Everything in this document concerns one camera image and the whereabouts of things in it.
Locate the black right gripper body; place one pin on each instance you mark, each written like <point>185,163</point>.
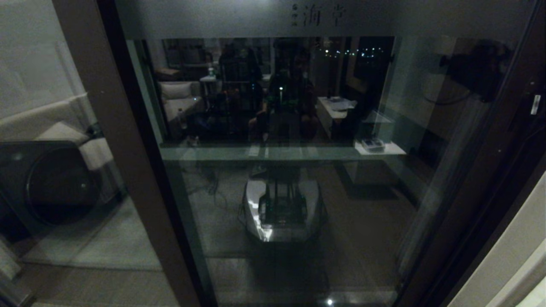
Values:
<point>542,119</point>

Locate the light grey sofa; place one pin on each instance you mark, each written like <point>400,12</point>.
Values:
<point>94,149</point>

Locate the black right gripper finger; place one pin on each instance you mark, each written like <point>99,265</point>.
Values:
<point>522,108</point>

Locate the grey rug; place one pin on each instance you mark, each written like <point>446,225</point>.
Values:
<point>98,243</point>

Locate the brown framed sliding glass door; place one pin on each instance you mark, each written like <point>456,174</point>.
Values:
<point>452,213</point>

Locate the brown framed fixed glass panel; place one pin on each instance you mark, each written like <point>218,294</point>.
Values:
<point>140,179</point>

